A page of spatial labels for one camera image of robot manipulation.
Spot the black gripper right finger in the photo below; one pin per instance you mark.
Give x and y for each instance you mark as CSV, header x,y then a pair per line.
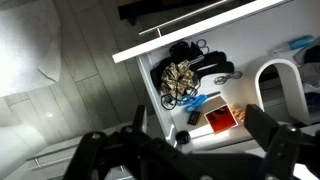
x,y
260,123

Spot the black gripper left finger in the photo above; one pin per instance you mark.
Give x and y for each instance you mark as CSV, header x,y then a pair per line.
x,y
140,118

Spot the dark clothes pile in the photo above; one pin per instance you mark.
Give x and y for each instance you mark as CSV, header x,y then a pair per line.
x,y
313,55

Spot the black round cap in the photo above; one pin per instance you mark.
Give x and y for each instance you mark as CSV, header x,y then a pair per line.
x,y
183,137

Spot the small black card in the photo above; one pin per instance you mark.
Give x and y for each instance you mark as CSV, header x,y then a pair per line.
x,y
194,118

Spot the small silver scissors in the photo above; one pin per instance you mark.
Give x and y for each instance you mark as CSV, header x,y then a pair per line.
x,y
228,77
204,47

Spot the white toilet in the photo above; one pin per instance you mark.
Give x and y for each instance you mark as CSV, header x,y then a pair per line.
x,y
16,150

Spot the blue tube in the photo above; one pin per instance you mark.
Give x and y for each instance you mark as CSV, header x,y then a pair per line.
x,y
300,42

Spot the white bath mat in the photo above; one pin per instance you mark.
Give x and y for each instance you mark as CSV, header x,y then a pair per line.
x,y
23,43

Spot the white U-shaped drawer divider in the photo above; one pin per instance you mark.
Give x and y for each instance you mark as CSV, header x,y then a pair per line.
x,y
283,63

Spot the peach hair clip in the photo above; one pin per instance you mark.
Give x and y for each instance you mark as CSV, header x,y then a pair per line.
x,y
238,113

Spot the white box with orange top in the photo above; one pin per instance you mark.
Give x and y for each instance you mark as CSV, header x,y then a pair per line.
x,y
220,119

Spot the camouflage hair scrunchie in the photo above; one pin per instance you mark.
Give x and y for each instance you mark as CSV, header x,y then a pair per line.
x,y
176,78

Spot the black hair accessory bundle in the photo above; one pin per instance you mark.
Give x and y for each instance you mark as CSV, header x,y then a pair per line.
x,y
213,61

